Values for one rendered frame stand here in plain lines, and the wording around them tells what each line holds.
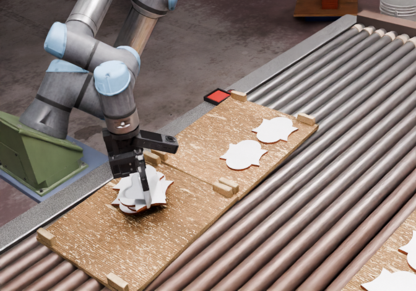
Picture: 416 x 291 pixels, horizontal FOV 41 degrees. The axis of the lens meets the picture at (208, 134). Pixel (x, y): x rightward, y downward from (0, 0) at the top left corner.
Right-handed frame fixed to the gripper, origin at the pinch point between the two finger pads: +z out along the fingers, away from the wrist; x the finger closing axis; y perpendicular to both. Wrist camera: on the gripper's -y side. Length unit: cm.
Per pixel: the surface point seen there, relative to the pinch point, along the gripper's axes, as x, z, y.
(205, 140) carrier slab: -30.7, 9.9, -20.4
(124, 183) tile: -12.7, 5.5, 5.8
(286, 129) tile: -26, 9, -45
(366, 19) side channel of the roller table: -92, 10, -104
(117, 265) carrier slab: 12.4, 10.0, 10.9
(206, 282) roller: 22.3, 12.5, -8.6
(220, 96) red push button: -56, 10, -32
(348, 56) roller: -69, 13, -85
